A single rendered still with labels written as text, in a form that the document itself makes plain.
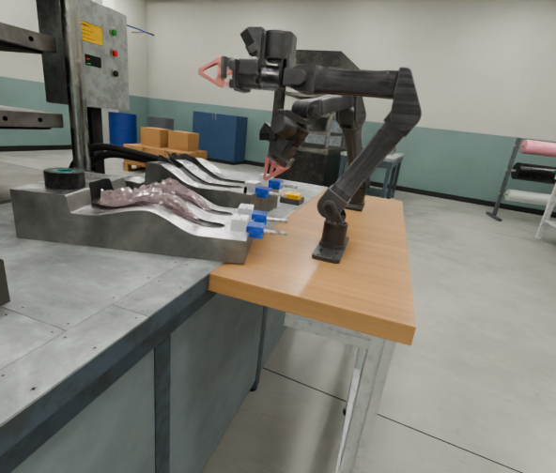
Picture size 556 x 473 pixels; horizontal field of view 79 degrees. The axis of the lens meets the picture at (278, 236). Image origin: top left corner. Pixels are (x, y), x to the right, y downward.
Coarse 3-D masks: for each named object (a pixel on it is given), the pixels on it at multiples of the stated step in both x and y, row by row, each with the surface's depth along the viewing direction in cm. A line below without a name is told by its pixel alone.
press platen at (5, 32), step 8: (0, 24) 100; (8, 24) 102; (0, 32) 101; (8, 32) 103; (16, 32) 105; (24, 32) 107; (32, 32) 109; (0, 40) 103; (8, 40) 103; (16, 40) 105; (24, 40) 107; (32, 40) 110; (40, 40) 112; (48, 40) 114; (32, 48) 112; (40, 48) 112; (48, 48) 115
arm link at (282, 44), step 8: (272, 32) 77; (280, 32) 77; (288, 32) 77; (272, 40) 78; (280, 40) 78; (288, 40) 78; (296, 40) 80; (272, 48) 78; (280, 48) 78; (288, 48) 78; (264, 56) 81; (272, 56) 79; (280, 56) 79; (288, 56) 78; (288, 64) 78; (288, 72) 77; (296, 72) 76; (304, 72) 76; (288, 80) 78; (296, 80) 77; (304, 80) 76
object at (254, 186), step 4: (248, 180) 106; (252, 180) 106; (244, 184) 104; (248, 184) 103; (252, 184) 103; (256, 184) 104; (260, 184) 107; (248, 188) 104; (252, 188) 103; (256, 188) 103; (260, 188) 103; (264, 188) 104; (268, 188) 104; (260, 192) 103; (264, 192) 103; (268, 192) 103; (272, 192) 104; (276, 192) 103; (260, 196) 103; (264, 196) 103; (268, 196) 104; (280, 196) 103; (284, 196) 103
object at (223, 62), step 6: (216, 60) 79; (222, 60) 78; (228, 60) 80; (204, 66) 82; (210, 66) 81; (222, 66) 79; (228, 66) 80; (198, 72) 83; (222, 72) 79; (210, 78) 81; (216, 78) 80; (222, 78) 80; (216, 84) 81; (222, 84) 81
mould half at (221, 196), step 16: (128, 176) 118; (144, 176) 121; (160, 176) 108; (176, 176) 106; (208, 176) 118; (224, 176) 126; (208, 192) 103; (224, 192) 102; (240, 192) 100; (256, 192) 103; (256, 208) 106; (272, 208) 121
